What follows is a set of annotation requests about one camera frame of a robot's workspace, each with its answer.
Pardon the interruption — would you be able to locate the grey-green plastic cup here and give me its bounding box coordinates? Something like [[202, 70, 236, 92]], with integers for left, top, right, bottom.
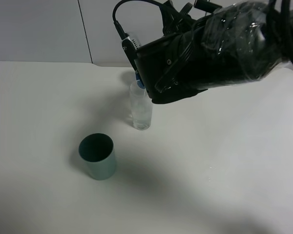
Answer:
[[78, 133, 116, 180]]

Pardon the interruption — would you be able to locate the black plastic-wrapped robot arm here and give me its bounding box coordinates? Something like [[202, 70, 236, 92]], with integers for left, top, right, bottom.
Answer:
[[135, 0, 293, 104]]

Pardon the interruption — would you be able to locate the tall clear drinking glass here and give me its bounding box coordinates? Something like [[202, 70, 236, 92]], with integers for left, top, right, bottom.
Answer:
[[129, 81, 153, 130]]

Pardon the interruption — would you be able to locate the black camera cable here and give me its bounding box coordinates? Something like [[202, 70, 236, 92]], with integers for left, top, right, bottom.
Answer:
[[112, 0, 225, 42]]

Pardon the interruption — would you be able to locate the blue and white paper cup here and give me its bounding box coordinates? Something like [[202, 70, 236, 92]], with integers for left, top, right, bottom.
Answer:
[[135, 71, 145, 89]]

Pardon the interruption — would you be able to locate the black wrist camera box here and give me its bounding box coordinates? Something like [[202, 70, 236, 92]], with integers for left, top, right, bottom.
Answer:
[[122, 33, 141, 74]]

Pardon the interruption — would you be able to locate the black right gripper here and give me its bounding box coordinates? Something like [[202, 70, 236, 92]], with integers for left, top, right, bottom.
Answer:
[[134, 33, 207, 104]]

